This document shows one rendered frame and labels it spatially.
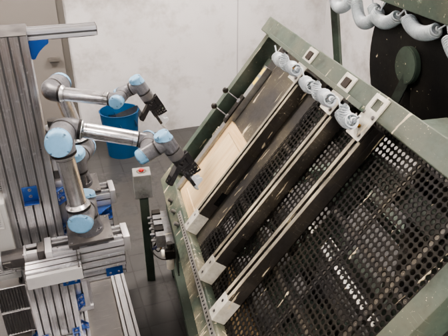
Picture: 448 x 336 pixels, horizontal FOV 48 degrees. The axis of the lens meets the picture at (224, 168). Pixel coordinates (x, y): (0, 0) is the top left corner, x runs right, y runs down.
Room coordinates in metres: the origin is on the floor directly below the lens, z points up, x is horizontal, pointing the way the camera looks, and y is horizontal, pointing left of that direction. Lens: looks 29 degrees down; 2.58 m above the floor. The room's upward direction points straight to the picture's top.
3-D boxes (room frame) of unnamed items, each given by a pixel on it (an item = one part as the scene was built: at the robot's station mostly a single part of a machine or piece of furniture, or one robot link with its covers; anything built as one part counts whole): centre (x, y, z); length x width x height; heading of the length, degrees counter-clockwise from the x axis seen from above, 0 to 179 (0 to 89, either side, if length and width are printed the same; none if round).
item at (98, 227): (2.17, 0.70, 1.09); 0.15 x 0.15 x 0.10
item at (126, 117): (5.12, 1.11, 0.28); 0.48 x 0.44 x 0.56; 109
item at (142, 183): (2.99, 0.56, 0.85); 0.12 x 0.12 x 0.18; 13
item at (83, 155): (2.64, 0.87, 1.20); 0.13 x 0.12 x 0.14; 174
